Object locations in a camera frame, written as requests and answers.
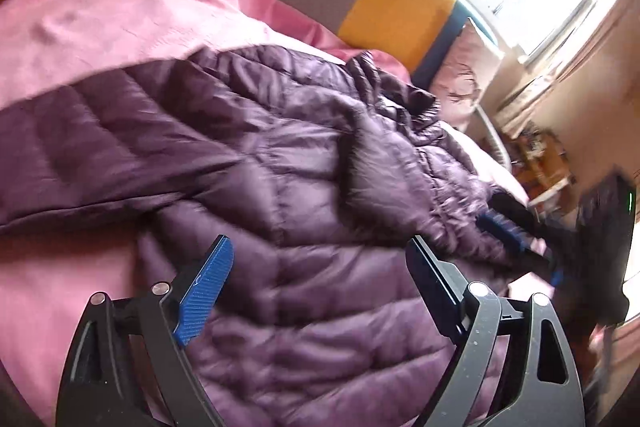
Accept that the white hose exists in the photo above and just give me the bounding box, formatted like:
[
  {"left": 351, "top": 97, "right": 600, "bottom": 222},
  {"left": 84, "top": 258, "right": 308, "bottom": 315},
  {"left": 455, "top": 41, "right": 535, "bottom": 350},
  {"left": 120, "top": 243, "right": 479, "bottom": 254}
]
[{"left": 475, "top": 104, "right": 513, "bottom": 172}]

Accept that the purple quilted down jacket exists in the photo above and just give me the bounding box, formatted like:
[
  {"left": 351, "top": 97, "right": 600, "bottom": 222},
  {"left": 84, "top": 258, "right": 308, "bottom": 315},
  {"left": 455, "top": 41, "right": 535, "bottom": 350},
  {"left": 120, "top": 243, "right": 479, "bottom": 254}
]
[{"left": 0, "top": 44, "right": 551, "bottom": 427}]

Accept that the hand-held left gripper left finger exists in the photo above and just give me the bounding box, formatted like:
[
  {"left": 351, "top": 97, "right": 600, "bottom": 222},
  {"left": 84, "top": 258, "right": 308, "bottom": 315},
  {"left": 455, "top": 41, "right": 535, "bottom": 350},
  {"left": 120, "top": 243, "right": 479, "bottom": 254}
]
[{"left": 54, "top": 234, "right": 235, "bottom": 427}]

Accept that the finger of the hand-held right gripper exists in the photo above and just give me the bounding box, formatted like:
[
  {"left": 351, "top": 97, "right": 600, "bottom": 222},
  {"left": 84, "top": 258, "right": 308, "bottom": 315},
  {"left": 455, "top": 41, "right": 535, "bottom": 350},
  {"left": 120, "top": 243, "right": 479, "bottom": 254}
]
[
  {"left": 487, "top": 192, "right": 553, "bottom": 240},
  {"left": 477, "top": 212, "right": 556, "bottom": 270}
]

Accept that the pink floral pillow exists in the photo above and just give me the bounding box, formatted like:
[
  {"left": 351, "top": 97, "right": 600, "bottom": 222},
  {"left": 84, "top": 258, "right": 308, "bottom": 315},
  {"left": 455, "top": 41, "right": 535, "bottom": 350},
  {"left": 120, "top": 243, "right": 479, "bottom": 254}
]
[{"left": 430, "top": 19, "right": 503, "bottom": 132}]

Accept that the pink blanket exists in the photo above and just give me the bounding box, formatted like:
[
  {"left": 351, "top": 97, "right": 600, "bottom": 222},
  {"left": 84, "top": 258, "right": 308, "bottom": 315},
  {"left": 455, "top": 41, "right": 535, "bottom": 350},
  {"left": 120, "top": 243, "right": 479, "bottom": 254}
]
[{"left": 0, "top": 0, "right": 531, "bottom": 427}]

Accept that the cluttered white shelf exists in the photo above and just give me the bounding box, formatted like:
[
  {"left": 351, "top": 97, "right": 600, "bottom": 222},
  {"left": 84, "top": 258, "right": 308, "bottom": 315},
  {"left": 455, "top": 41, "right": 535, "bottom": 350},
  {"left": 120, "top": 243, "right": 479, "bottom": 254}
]
[{"left": 507, "top": 127, "right": 576, "bottom": 212}]

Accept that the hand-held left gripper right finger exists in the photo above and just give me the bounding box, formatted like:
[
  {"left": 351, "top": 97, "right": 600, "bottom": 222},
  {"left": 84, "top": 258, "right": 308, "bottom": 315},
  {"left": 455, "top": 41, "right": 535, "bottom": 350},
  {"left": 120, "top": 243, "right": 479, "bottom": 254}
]
[{"left": 406, "top": 236, "right": 586, "bottom": 427}]

